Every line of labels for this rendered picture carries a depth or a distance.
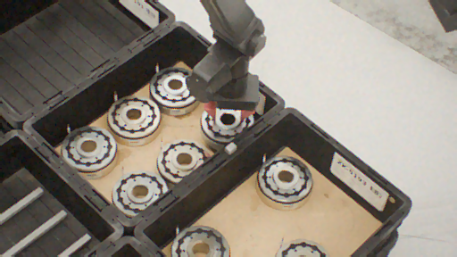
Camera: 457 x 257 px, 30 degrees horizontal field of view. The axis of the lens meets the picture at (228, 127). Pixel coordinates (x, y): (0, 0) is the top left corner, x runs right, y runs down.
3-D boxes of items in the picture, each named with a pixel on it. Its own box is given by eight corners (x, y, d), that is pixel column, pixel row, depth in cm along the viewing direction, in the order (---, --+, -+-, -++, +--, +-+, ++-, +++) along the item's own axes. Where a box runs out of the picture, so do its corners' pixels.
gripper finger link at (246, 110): (252, 135, 162) (256, 104, 154) (214, 133, 162) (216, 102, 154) (252, 107, 166) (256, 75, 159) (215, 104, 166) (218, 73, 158)
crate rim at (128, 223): (179, 26, 175) (179, 17, 173) (288, 111, 163) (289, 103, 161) (20, 133, 156) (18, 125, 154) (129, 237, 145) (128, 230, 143)
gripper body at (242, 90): (257, 108, 156) (261, 82, 150) (202, 105, 155) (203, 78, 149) (258, 80, 160) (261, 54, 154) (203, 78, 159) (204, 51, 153)
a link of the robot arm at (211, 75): (269, 31, 141) (228, 4, 144) (225, 71, 136) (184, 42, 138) (258, 76, 151) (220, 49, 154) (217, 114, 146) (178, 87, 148)
